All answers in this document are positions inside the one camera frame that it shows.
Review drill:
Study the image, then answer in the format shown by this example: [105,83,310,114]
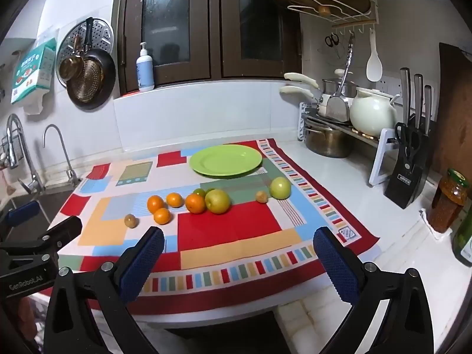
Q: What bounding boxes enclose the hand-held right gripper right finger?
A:
[313,227,435,354]

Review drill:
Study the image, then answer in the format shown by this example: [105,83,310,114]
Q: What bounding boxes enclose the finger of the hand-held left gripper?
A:
[0,216,83,266]
[0,201,40,242]

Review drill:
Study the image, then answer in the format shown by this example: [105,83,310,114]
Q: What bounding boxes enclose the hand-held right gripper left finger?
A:
[43,226,165,354]

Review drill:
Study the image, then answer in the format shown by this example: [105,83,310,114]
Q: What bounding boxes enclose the green apple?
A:
[269,176,292,200]
[204,189,232,215]

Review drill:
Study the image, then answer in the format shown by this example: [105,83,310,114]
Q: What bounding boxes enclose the green plate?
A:
[189,145,263,177]

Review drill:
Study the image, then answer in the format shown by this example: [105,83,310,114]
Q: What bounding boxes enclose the steel sink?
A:
[0,186,74,251]

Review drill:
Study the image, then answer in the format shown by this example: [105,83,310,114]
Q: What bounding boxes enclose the tall steel faucet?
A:
[5,114,47,194]

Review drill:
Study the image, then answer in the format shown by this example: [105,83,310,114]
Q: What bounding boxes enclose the thin steel faucet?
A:
[42,124,82,189]

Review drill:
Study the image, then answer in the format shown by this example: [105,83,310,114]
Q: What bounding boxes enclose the colourful printed tablecloth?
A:
[39,138,380,316]

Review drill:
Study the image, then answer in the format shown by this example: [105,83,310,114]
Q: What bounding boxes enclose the small white tray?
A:
[420,208,453,240]

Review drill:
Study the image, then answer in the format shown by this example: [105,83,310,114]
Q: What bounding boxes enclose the black knife block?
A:
[383,118,432,209]

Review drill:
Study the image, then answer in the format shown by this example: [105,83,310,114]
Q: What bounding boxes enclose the glass jar of sauce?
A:
[430,168,470,234]

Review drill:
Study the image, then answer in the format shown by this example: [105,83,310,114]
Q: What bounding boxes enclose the large steel pot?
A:
[304,125,354,158]

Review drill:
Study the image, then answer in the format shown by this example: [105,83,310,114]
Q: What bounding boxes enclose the green glass bottle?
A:
[453,206,472,268]

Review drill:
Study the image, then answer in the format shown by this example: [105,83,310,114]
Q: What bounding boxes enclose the black kitchen scissors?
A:
[394,122,421,170]

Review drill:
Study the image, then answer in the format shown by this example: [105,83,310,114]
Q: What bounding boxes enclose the green and white box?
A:
[10,38,58,104]

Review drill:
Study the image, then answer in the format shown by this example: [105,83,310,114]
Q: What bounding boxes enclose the brass colander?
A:
[69,58,107,104]

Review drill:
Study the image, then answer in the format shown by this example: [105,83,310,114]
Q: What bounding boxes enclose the white and steel dish rack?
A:
[298,101,401,187]

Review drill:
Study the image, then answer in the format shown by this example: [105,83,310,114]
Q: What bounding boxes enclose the small brass saucepan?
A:
[59,36,83,82]

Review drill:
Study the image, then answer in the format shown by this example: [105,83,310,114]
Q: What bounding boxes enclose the steel ladle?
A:
[325,32,356,123]

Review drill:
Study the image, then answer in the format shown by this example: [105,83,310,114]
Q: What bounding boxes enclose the black frying pan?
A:
[66,17,117,110]

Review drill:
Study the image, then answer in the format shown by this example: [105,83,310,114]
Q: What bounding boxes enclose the white pump bottle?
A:
[136,42,155,92]

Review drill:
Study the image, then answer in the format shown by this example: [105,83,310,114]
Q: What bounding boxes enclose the steel pot with lid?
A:
[322,68,358,98]

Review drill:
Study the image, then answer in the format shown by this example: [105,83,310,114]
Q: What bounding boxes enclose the large dark wooden board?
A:
[430,42,472,181]

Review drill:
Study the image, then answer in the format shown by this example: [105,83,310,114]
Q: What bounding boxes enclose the round metal steamer tray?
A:
[55,18,116,89]

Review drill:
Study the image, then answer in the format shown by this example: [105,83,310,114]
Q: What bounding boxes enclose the white rice paddle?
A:
[366,27,383,82]

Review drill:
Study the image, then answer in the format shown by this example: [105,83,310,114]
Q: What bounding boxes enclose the dark brown window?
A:
[112,0,303,98]

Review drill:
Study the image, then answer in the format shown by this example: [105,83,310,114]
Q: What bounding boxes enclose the white-handled pan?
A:
[279,86,329,116]
[284,73,329,98]

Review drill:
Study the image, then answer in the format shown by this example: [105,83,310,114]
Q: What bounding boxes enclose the steel-handled knife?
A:
[413,74,423,126]
[400,67,411,124]
[423,85,433,135]

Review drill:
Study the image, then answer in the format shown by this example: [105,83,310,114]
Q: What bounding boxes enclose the white wall outlet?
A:
[378,76,402,94]

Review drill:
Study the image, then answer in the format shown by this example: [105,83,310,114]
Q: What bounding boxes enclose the white wire wall rack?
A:
[273,0,382,35]

